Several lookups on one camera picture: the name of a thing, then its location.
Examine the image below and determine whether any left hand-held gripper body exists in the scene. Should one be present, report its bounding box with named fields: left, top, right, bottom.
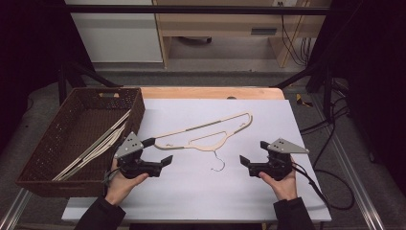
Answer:
left=113, top=131, right=163, bottom=180

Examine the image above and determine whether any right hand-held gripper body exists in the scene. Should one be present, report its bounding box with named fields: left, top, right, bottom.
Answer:
left=247, top=137, right=310, bottom=182

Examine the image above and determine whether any beige plastic clothes hanger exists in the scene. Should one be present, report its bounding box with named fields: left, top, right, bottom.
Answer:
left=63, top=109, right=132, bottom=171
left=52, top=123, right=128, bottom=182

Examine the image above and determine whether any wooden clothes hanger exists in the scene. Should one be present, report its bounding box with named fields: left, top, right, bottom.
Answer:
left=152, top=110, right=254, bottom=173

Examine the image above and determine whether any brown woven basket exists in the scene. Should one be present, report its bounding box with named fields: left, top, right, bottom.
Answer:
left=14, top=86, right=147, bottom=198

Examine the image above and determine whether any person's right hand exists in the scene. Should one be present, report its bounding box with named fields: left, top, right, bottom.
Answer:
left=258, top=156, right=300, bottom=202

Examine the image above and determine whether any person's left hand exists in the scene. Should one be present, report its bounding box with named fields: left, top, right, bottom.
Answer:
left=104, top=157, right=150, bottom=206

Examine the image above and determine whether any white table cover sheet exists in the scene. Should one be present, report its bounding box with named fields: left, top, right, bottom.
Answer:
left=61, top=98, right=332, bottom=223

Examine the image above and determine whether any yellow black tape piece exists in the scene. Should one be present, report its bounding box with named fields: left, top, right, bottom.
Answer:
left=295, top=93, right=314, bottom=108

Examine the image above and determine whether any black metal stand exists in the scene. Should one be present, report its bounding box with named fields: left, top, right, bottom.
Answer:
left=57, top=61, right=124, bottom=106
left=273, top=62, right=335, bottom=120

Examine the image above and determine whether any white cabinet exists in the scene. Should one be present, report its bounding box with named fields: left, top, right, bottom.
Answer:
left=65, top=0, right=164, bottom=63

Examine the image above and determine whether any light wooden desk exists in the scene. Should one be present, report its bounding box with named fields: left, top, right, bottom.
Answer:
left=152, top=0, right=333, bottom=69

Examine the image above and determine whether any black curtain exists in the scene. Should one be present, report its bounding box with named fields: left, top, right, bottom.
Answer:
left=314, top=0, right=406, bottom=196
left=0, top=0, right=94, bottom=148

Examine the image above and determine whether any white power strip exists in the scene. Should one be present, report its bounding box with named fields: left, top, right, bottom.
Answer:
left=272, top=0, right=300, bottom=8

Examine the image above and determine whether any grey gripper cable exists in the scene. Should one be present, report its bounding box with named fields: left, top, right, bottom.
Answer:
left=101, top=168, right=121, bottom=197

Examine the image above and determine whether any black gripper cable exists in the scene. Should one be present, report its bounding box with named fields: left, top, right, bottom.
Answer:
left=291, top=162, right=356, bottom=212

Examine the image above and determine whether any black floor cable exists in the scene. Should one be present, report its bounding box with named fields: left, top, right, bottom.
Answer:
left=299, top=95, right=351, bottom=136

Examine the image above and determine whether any aluminium frame rail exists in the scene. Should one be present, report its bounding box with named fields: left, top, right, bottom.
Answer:
left=0, top=187, right=34, bottom=230
left=310, top=95, right=388, bottom=230

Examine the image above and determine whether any black desk cable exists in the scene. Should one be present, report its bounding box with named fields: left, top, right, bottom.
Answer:
left=280, top=2, right=304, bottom=66
left=300, top=36, right=313, bottom=64

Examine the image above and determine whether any black horizontal frame bar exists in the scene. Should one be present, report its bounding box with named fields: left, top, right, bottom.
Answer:
left=63, top=4, right=333, bottom=16

